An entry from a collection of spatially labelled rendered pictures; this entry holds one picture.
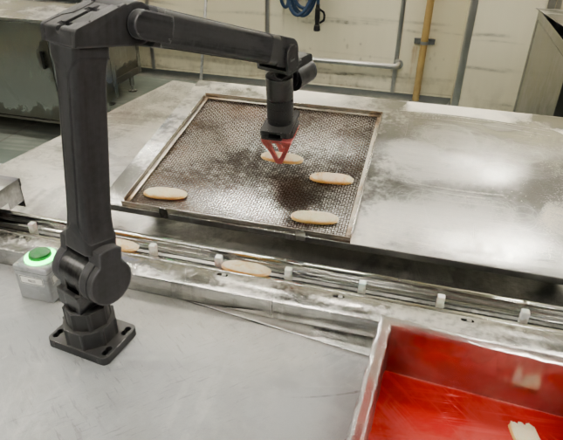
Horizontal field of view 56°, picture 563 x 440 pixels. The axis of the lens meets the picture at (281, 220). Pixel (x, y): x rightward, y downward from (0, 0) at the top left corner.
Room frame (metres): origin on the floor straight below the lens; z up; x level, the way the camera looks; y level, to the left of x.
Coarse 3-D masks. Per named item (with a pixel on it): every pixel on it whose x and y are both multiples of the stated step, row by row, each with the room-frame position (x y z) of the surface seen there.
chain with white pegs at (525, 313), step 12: (36, 228) 0.95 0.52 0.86; (144, 252) 0.89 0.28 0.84; (156, 252) 0.88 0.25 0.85; (204, 264) 0.85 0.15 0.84; (216, 264) 0.84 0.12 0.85; (288, 276) 0.80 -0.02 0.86; (336, 288) 0.79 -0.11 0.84; (360, 288) 0.76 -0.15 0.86; (408, 300) 0.75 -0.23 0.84; (444, 300) 0.73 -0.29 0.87; (468, 312) 0.73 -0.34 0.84; (528, 312) 0.70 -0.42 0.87
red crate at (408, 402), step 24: (384, 384) 0.57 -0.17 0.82; (408, 384) 0.57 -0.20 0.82; (432, 384) 0.57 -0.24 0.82; (384, 408) 0.53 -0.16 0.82; (408, 408) 0.53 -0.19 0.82; (432, 408) 0.53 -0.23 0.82; (456, 408) 0.53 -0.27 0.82; (480, 408) 0.53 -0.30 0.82; (504, 408) 0.53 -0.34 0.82; (528, 408) 0.53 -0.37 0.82; (384, 432) 0.49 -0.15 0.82; (408, 432) 0.49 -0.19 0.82; (432, 432) 0.49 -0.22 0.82; (456, 432) 0.49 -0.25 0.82; (480, 432) 0.49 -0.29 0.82; (504, 432) 0.49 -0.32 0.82; (552, 432) 0.49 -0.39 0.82
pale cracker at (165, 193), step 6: (144, 192) 1.03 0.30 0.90; (150, 192) 1.03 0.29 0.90; (156, 192) 1.03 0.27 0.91; (162, 192) 1.03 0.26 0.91; (168, 192) 1.03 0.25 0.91; (174, 192) 1.03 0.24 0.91; (180, 192) 1.03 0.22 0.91; (186, 192) 1.03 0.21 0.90; (156, 198) 1.02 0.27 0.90; (162, 198) 1.01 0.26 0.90; (168, 198) 1.01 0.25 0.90; (174, 198) 1.01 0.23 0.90; (180, 198) 1.01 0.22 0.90
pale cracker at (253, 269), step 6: (222, 264) 0.84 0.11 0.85; (228, 264) 0.83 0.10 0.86; (234, 264) 0.83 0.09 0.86; (240, 264) 0.83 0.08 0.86; (246, 264) 0.83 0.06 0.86; (252, 264) 0.83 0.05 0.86; (258, 264) 0.83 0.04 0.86; (228, 270) 0.82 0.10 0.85; (234, 270) 0.81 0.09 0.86; (240, 270) 0.81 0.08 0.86; (246, 270) 0.81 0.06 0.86; (252, 270) 0.81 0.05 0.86; (258, 270) 0.81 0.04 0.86; (264, 270) 0.82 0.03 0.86; (270, 270) 0.82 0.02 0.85; (258, 276) 0.80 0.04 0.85; (264, 276) 0.80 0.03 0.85
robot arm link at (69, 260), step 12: (72, 252) 0.68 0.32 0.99; (60, 264) 0.67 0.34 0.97; (72, 264) 0.66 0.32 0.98; (84, 264) 0.65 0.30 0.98; (60, 276) 0.67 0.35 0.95; (72, 276) 0.65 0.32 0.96; (60, 288) 0.66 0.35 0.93; (72, 288) 0.67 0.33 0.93; (60, 300) 0.66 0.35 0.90; (72, 300) 0.64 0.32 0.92; (84, 300) 0.64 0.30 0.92; (84, 312) 0.64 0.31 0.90
